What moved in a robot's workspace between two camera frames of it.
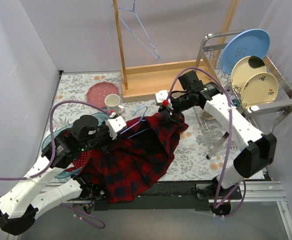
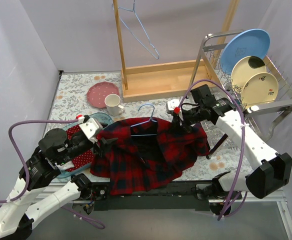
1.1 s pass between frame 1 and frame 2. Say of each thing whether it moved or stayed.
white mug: stayed
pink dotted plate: stayed
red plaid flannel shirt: moved
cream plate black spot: stayed
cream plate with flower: stayed
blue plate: stayed
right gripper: moved
